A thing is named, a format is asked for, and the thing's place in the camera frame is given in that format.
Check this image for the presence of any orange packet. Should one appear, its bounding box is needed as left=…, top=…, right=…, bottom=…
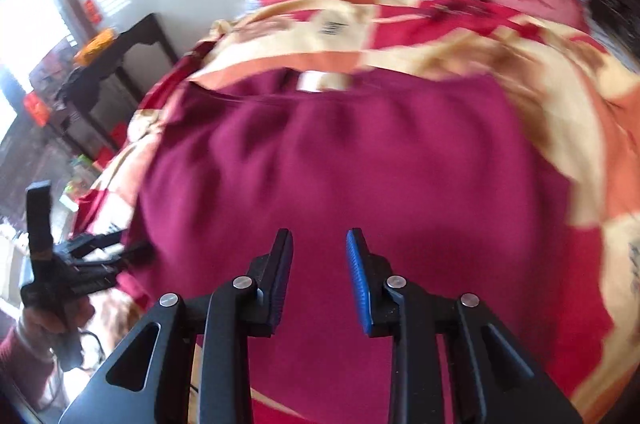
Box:
left=73, top=28, right=117, bottom=67

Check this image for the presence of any person's left forearm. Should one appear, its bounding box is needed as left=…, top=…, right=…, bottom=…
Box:
left=0, top=324, right=57, bottom=411

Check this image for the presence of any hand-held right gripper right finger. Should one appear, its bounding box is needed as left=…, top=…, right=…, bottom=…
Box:
left=346, top=227, right=585, bottom=424

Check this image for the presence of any magenta knit garment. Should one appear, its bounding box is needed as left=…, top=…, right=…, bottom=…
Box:
left=120, top=68, right=573, bottom=424

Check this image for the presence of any black cable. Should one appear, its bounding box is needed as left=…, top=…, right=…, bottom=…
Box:
left=75, top=328, right=108, bottom=372

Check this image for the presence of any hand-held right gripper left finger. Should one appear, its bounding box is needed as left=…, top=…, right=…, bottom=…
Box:
left=59, top=228, right=296, bottom=424

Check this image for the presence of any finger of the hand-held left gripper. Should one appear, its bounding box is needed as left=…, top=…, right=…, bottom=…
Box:
left=67, top=229, right=128, bottom=257
left=85, top=241, right=153, bottom=285

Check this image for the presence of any printed fleece blanket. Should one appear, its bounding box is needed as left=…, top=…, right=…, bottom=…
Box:
left=72, top=0, right=640, bottom=424

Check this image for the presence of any person's left hand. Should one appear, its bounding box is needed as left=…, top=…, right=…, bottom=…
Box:
left=19, top=295, right=97, bottom=340

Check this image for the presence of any dark wooden side table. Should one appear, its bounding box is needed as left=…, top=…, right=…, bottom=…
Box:
left=52, top=13, right=180, bottom=157

